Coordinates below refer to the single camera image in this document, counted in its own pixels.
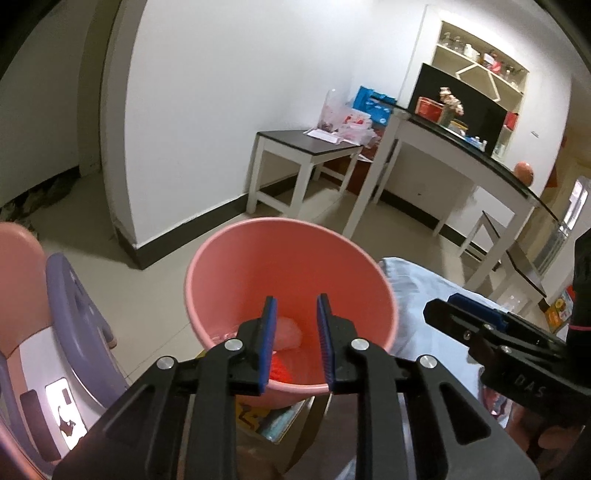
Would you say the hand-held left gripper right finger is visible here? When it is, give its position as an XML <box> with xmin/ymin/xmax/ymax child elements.
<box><xmin>316</xmin><ymin>294</ymin><xmax>541</xmax><ymax>480</ymax></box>

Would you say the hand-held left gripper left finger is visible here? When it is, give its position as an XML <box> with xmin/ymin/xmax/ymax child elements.
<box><xmin>54</xmin><ymin>296</ymin><xmax>279</xmax><ymax>480</ymax></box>

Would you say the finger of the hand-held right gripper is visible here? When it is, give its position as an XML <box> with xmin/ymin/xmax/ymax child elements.
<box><xmin>449</xmin><ymin>293</ymin><xmax>568</xmax><ymax>352</ymax></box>
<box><xmin>424</xmin><ymin>299</ymin><xmax>498</xmax><ymax>366</ymax></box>

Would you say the pink plastic bucket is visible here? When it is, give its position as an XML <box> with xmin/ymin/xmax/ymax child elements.
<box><xmin>185</xmin><ymin>217</ymin><xmax>399</xmax><ymax>409</ymax></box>

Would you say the person's right hand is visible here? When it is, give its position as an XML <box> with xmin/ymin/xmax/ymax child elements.
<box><xmin>505</xmin><ymin>404</ymin><xmax>591</xmax><ymax>464</ymax></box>

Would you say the red mesh scrap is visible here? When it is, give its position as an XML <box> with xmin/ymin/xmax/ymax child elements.
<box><xmin>269</xmin><ymin>351</ymin><xmax>295</xmax><ymax>385</ymax></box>

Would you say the clear plastic container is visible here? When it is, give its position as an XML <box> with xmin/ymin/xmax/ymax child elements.
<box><xmin>501</xmin><ymin>286</ymin><xmax>532</xmax><ymax>315</ymax></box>

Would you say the light blue bed sheet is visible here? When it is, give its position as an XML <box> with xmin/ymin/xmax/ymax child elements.
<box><xmin>379</xmin><ymin>256</ymin><xmax>573</xmax><ymax>430</ymax></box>

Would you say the white stool with dark seat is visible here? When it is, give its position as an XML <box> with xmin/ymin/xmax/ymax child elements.
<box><xmin>459</xmin><ymin>210</ymin><xmax>548</xmax><ymax>319</ymax></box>

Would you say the colourful cardboard box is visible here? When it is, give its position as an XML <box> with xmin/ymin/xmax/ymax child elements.
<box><xmin>235</xmin><ymin>396</ymin><xmax>315</xmax><ymax>445</ymax></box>

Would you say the colourful printed carton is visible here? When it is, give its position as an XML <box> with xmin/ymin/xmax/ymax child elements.
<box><xmin>545</xmin><ymin>288</ymin><xmax>575</xmax><ymax>328</ymax></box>

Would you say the silver metal appliance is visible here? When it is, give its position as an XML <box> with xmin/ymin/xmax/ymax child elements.
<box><xmin>536</xmin><ymin>175</ymin><xmax>591</xmax><ymax>278</ymax></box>

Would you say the long black-topped white table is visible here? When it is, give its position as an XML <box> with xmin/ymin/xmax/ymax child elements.
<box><xmin>344</xmin><ymin>104</ymin><xmax>566</xmax><ymax>291</ymax></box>

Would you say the small dark-topped white table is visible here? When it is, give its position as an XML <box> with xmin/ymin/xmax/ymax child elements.
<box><xmin>246</xmin><ymin>129</ymin><xmax>365</xmax><ymax>217</ymax></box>

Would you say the pink and purple child chair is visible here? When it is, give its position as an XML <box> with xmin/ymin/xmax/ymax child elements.
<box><xmin>0</xmin><ymin>222</ymin><xmax>131</xmax><ymax>480</ymax></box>

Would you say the red box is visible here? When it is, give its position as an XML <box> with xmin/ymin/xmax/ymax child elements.
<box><xmin>416</xmin><ymin>96</ymin><xmax>446</xmax><ymax>123</ymax></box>

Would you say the black television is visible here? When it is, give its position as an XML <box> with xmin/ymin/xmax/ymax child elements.
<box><xmin>410</xmin><ymin>62</ymin><xmax>509</xmax><ymax>148</ymax></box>

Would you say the white paper sheet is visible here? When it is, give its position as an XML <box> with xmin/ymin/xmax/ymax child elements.
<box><xmin>302</xmin><ymin>128</ymin><xmax>342</xmax><ymax>144</ymax></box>

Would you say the pink and white packet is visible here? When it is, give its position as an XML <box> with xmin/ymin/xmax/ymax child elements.
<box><xmin>342</xmin><ymin>108</ymin><xmax>372</xmax><ymax>139</ymax></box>

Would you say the blue shopping bag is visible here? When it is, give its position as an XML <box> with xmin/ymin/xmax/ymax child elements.
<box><xmin>353</xmin><ymin>85</ymin><xmax>398</xmax><ymax>125</ymax></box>

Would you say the clear plastic bag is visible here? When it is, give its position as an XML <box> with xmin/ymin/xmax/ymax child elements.
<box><xmin>318</xmin><ymin>89</ymin><xmax>352</xmax><ymax>134</ymax></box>

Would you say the patterned dark cloth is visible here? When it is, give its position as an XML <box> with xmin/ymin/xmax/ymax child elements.
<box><xmin>0</xmin><ymin>173</ymin><xmax>81</xmax><ymax>227</ymax></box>

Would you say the cream wall shelf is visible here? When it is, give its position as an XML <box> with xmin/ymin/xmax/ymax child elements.
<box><xmin>431</xmin><ymin>19</ymin><xmax>529</xmax><ymax>158</ymax></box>

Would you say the wall shelf with bottles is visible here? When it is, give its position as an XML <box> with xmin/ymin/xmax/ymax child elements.
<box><xmin>438</xmin><ymin>31</ymin><xmax>527</xmax><ymax>88</ymax></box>

